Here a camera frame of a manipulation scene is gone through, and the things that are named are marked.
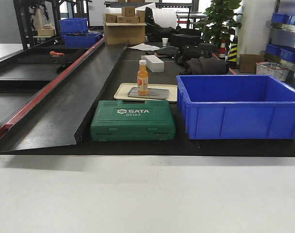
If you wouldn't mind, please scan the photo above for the green potted plant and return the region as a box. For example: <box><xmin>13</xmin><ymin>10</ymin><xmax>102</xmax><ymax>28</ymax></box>
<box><xmin>195</xmin><ymin>0</ymin><xmax>242</xmax><ymax>49</ymax></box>

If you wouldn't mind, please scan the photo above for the blue crate with items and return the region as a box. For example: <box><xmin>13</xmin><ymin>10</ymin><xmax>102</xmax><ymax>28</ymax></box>
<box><xmin>63</xmin><ymin>33</ymin><xmax>103</xmax><ymax>48</ymax></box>

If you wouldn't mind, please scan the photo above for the black metal chute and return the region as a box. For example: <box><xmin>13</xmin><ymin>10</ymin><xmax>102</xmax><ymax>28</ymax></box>
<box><xmin>0</xmin><ymin>42</ymin><xmax>127</xmax><ymax>153</ymax></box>

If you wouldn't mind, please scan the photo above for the orange juice bottle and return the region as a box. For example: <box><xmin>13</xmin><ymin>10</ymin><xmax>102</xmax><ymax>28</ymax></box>
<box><xmin>137</xmin><ymin>60</ymin><xmax>149</xmax><ymax>95</ymax></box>

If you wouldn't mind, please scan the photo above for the white rectangular box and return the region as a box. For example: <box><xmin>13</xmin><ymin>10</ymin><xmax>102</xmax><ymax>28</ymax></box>
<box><xmin>141</xmin><ymin>55</ymin><xmax>164</xmax><ymax>73</ymax></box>

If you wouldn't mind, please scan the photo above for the upper blue crate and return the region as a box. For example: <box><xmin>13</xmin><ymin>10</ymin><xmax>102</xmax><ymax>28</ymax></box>
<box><xmin>58</xmin><ymin>18</ymin><xmax>88</xmax><ymax>33</ymax></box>

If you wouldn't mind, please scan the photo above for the black backpack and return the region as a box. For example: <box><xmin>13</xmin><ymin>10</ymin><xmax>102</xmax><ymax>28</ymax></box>
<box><xmin>174</xmin><ymin>43</ymin><xmax>217</xmax><ymax>66</ymax></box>

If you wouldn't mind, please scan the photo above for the small grey metal tray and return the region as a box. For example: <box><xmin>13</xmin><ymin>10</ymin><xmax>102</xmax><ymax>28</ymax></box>
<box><xmin>127</xmin><ymin>87</ymin><xmax>169</xmax><ymax>100</ymax></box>

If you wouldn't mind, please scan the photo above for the brown cardboard box on floor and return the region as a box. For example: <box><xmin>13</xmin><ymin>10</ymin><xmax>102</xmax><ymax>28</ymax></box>
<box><xmin>239</xmin><ymin>54</ymin><xmax>264</xmax><ymax>74</ymax></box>

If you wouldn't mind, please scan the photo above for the white patterned basket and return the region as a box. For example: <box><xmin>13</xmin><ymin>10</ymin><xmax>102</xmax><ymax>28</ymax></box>
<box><xmin>256</xmin><ymin>62</ymin><xmax>289</xmax><ymax>82</ymax></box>

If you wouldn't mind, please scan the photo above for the yellow black traffic cone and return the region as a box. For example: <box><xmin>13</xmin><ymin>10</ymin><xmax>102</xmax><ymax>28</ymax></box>
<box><xmin>227</xmin><ymin>36</ymin><xmax>238</xmax><ymax>69</ymax></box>

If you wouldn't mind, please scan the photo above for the beige plastic tray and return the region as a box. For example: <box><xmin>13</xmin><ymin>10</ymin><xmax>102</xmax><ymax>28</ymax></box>
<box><xmin>114</xmin><ymin>83</ymin><xmax>177</xmax><ymax>102</ymax></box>

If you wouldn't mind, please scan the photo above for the orange handled tool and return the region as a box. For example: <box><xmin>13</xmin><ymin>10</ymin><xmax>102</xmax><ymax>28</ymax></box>
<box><xmin>50</xmin><ymin>51</ymin><xmax>65</xmax><ymax>56</ymax></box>

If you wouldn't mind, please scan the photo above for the red white traffic cone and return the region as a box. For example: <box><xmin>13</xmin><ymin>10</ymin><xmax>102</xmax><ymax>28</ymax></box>
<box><xmin>218</xmin><ymin>39</ymin><xmax>226</xmax><ymax>60</ymax></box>

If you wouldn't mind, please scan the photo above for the green SATA tool case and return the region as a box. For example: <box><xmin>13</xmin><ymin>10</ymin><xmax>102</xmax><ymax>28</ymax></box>
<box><xmin>90</xmin><ymin>100</ymin><xmax>176</xmax><ymax>141</ymax></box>

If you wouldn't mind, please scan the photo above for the large open cardboard box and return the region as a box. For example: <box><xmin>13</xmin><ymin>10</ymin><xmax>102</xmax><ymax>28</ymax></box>
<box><xmin>104</xmin><ymin>22</ymin><xmax>146</xmax><ymax>45</ymax></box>

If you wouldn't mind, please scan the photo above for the white paper cup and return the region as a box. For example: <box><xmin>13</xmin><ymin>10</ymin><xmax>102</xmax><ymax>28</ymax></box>
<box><xmin>162</xmin><ymin>38</ymin><xmax>169</xmax><ymax>47</ymax></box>

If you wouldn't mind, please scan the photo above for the dark grey bag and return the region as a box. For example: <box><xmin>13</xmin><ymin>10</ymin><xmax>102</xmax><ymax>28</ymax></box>
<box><xmin>180</xmin><ymin>57</ymin><xmax>229</xmax><ymax>75</ymax></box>

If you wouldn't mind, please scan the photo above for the large blue plastic bin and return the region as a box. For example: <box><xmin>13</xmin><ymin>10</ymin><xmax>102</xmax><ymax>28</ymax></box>
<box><xmin>176</xmin><ymin>75</ymin><xmax>295</xmax><ymax>139</ymax></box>

